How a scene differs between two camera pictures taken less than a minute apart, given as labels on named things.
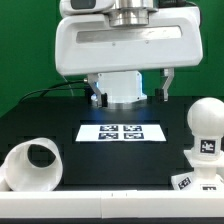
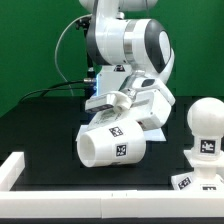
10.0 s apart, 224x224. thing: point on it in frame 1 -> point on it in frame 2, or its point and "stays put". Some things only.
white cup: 23,176 -> 114,143
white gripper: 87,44 -> 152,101
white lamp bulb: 205,119 stays put
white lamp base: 207,175 stays put
